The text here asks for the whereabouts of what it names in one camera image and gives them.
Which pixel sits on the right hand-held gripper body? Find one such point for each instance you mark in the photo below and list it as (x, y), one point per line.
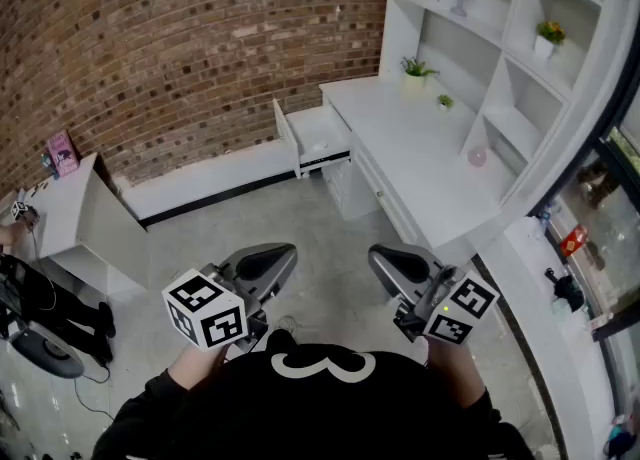
(457, 310)

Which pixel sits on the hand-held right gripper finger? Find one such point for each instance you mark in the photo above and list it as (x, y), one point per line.
(395, 285)
(407, 260)

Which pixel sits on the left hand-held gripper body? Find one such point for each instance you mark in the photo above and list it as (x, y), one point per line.
(205, 308)

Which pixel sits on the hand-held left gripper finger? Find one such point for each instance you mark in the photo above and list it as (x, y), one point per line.
(260, 260)
(272, 280)

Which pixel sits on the white drawer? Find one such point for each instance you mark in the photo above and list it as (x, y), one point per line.
(320, 125)

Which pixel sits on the person's right forearm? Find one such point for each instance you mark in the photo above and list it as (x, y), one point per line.
(452, 373)

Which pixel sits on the person's left forearm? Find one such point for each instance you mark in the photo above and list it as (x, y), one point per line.
(200, 365)

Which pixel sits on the person's grey shoe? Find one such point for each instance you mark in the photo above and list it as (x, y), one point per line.
(287, 323)

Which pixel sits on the white desk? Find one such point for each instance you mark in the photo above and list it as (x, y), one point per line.
(415, 158)

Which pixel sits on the black object on sill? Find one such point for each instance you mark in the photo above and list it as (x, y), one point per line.
(567, 288)

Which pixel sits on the pink round object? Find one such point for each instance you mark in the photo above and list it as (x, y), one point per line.
(477, 156)

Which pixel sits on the red packet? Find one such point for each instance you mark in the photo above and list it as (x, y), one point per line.
(574, 240)

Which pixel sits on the person's black clothed body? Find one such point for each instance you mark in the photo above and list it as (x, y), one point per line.
(300, 418)

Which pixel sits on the low white cabinet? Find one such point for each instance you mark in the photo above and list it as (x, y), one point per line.
(85, 228)

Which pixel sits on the small green potted plant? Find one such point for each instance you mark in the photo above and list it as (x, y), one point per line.
(444, 102)

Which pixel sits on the round grey device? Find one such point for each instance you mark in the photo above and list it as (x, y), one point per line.
(47, 353)

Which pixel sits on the large green potted plant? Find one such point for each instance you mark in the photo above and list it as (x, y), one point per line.
(416, 73)

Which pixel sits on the pink book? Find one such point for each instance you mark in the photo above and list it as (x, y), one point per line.
(64, 154)

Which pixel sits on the white shelf unit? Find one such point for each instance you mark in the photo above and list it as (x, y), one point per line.
(505, 73)

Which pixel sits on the yellow flower potted plant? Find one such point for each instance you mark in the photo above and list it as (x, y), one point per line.
(548, 38)

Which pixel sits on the white low wall ledge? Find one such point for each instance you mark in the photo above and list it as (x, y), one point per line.
(210, 178)

